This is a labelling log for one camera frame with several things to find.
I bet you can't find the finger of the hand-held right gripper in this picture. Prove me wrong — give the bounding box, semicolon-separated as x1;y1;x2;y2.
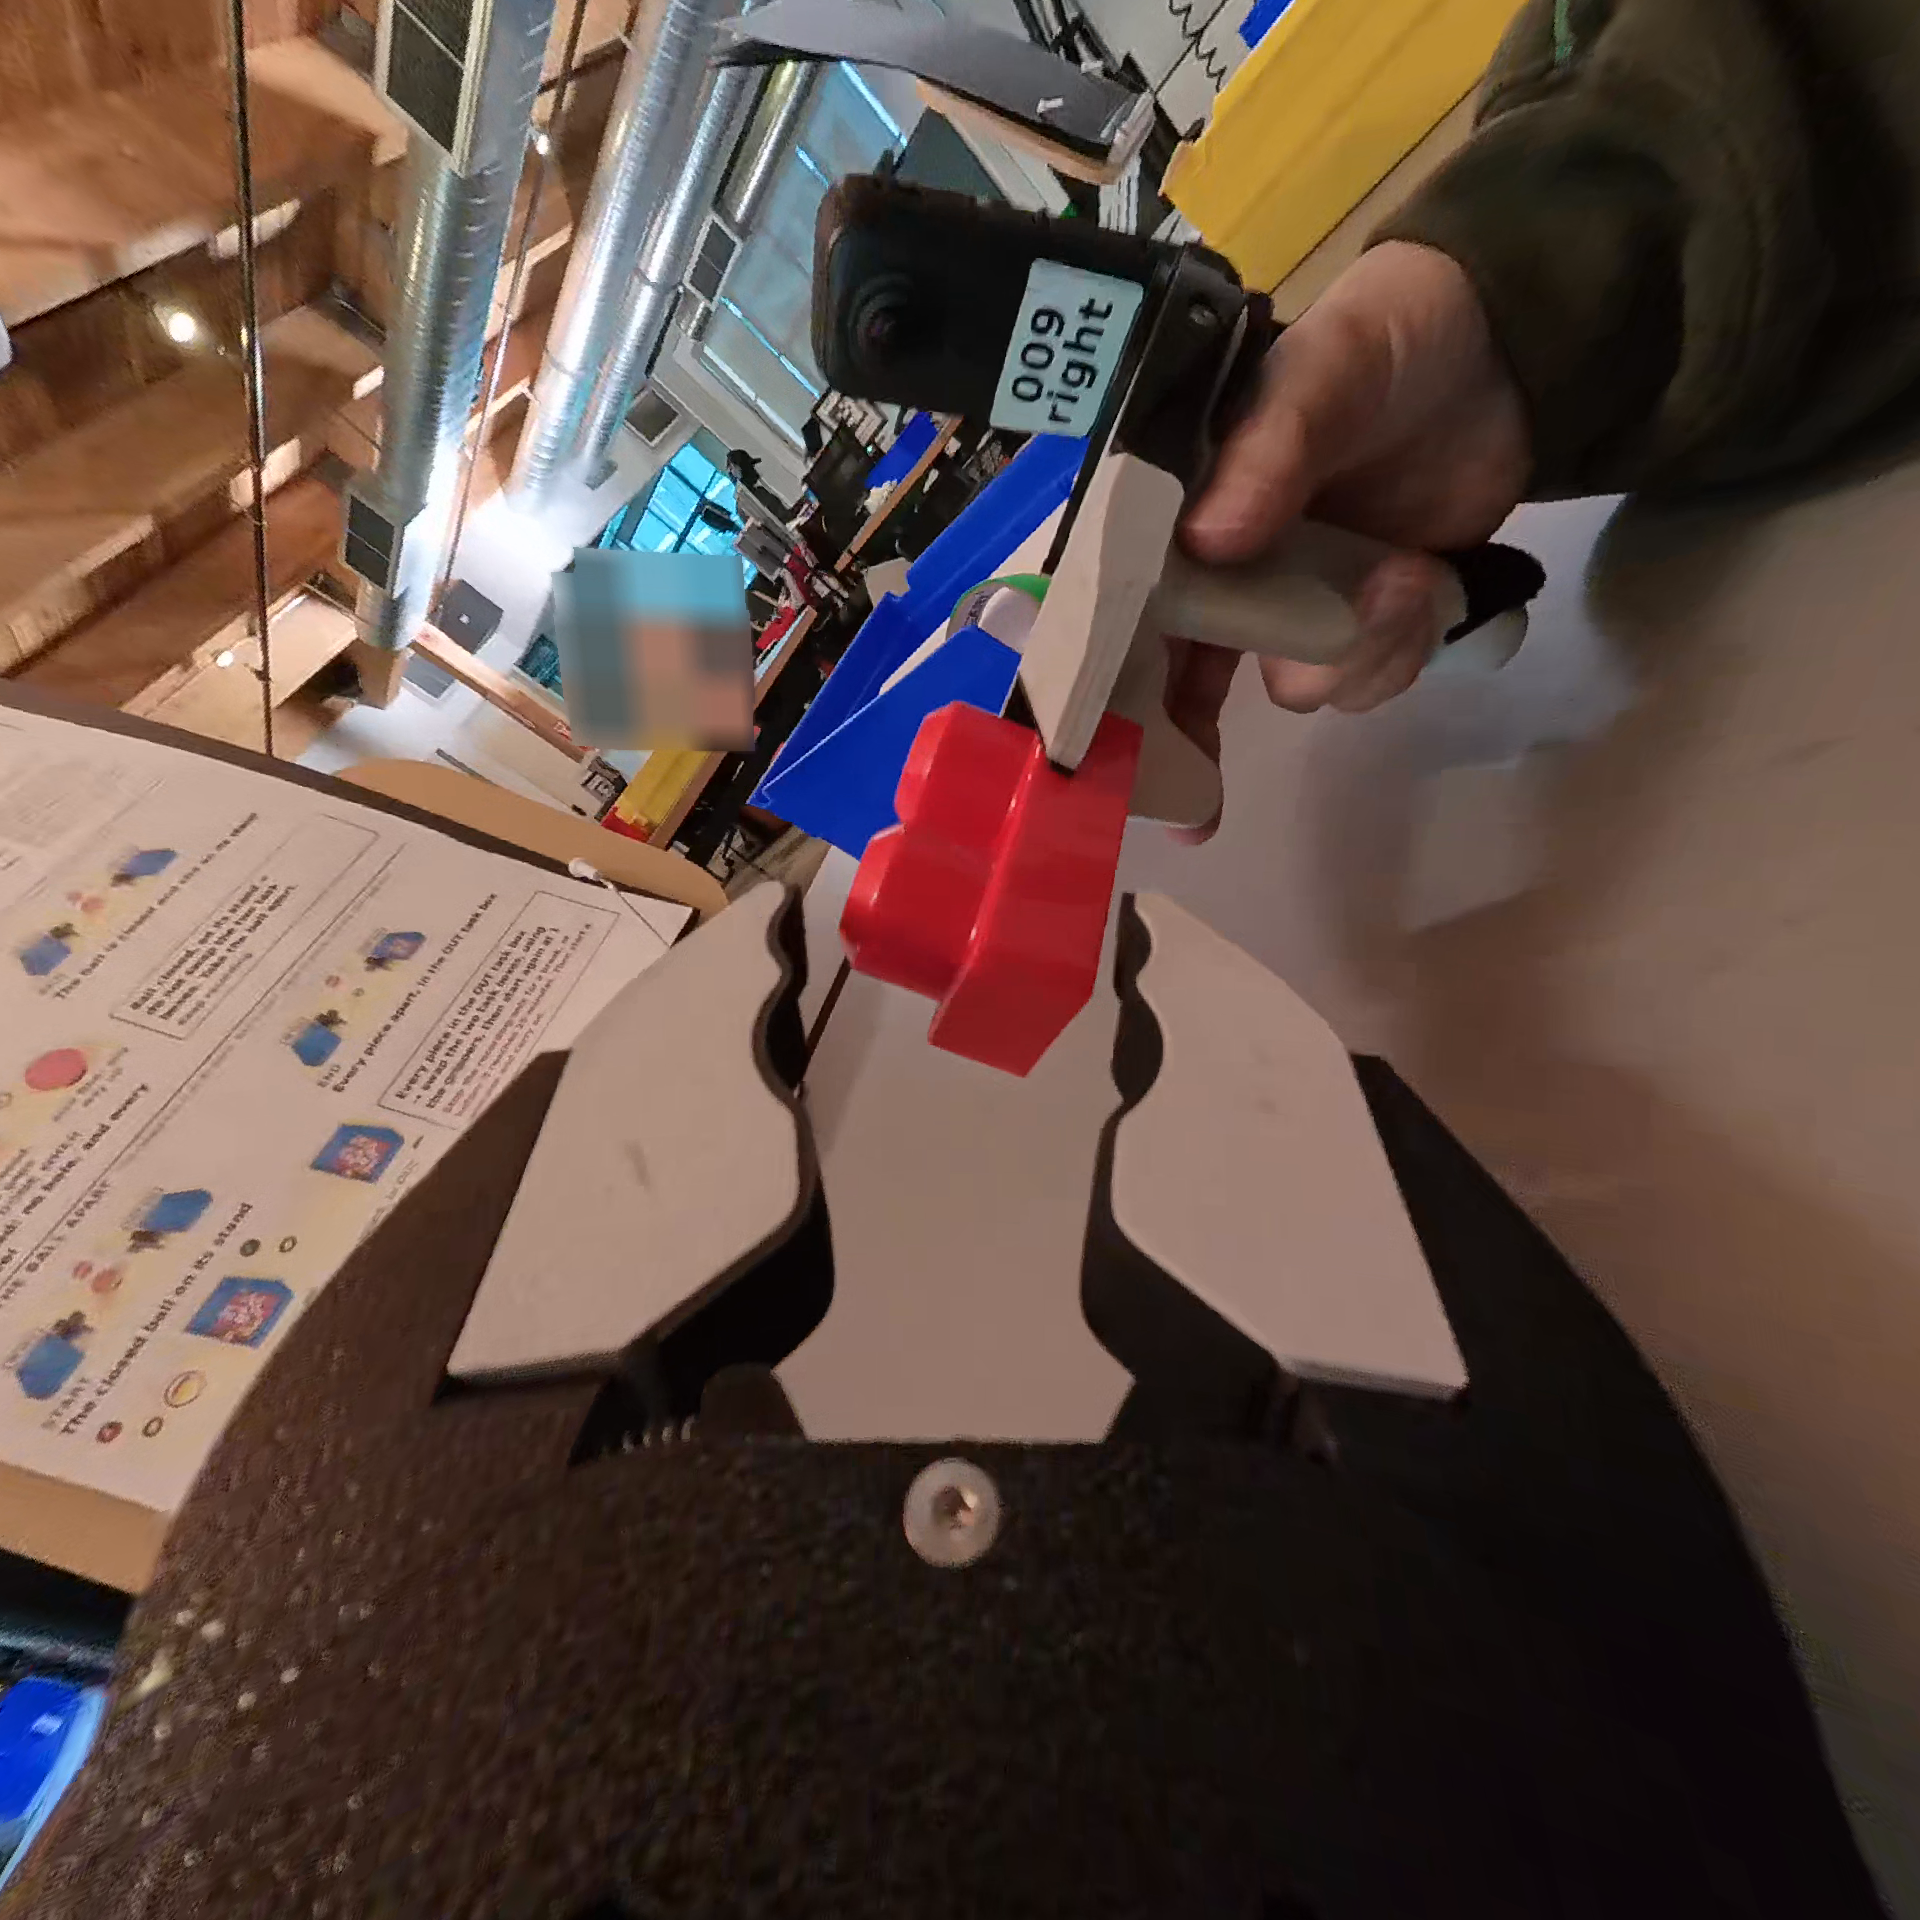
1019;448;1190;776
1108;643;1225;838

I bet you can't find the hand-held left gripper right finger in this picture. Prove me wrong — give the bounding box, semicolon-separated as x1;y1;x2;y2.
1083;890;1472;1403

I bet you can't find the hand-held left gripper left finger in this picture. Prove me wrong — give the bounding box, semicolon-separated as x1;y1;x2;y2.
446;883;833;1386

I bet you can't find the red toy block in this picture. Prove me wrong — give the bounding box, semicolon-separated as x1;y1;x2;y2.
838;703;1145;1080

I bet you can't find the person's right forearm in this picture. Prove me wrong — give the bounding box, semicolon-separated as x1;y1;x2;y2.
1372;0;1920;510

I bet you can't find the person's right hand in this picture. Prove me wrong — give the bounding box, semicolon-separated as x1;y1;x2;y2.
1176;236;1533;718

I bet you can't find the green-edged tape roll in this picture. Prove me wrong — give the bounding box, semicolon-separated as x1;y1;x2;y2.
949;568;1053;653

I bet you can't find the wooden clipboard stand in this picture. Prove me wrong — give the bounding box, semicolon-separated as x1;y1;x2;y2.
712;0;1159;189

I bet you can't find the yellow storage bin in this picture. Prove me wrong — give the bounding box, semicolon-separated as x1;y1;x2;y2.
1163;0;1532;295

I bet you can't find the printed instruction sheet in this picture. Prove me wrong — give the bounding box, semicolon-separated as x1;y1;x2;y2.
0;703;699;1513

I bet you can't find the instruction sheet on clipboard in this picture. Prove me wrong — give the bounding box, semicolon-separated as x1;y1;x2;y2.
0;683;738;1592

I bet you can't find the silver ventilation duct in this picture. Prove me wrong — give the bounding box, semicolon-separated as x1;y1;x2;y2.
343;0;510;650
516;0;750;488

